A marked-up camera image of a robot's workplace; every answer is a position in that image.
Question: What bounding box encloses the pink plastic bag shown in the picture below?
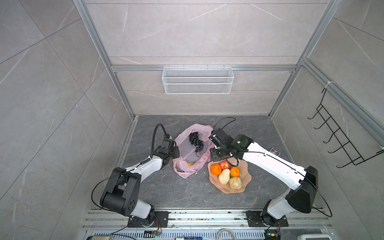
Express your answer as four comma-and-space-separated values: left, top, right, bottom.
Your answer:
173, 124, 214, 179

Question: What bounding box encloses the red fake strawberry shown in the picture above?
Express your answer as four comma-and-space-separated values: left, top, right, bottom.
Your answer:
219, 161, 232, 171

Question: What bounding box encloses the orange fake fruit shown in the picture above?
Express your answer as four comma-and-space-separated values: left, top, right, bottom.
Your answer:
230, 167, 241, 178
210, 164, 222, 176

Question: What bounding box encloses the dark fake grape bunch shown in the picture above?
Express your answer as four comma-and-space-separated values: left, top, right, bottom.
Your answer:
189, 132, 204, 157

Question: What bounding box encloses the beige fake fruit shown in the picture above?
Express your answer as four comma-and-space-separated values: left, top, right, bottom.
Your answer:
218, 169, 231, 185
229, 177, 242, 190

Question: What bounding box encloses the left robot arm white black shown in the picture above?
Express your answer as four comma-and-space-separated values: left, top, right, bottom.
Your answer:
91, 124, 180, 227

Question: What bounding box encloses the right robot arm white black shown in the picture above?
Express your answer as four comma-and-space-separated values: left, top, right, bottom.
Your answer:
209, 128, 320, 226

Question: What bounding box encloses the small printed card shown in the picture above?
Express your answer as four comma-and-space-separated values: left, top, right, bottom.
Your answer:
270, 148, 281, 156

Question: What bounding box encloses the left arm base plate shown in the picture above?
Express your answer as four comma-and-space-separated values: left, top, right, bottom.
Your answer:
128, 211, 170, 228

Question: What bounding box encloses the white wire mesh basket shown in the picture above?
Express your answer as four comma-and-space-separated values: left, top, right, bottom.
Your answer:
162, 67, 235, 95

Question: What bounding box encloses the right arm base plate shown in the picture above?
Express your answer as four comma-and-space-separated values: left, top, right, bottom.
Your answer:
245, 211, 289, 227

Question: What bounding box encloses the black wire hook rack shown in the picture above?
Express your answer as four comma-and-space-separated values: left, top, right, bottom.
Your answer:
307, 88, 384, 169

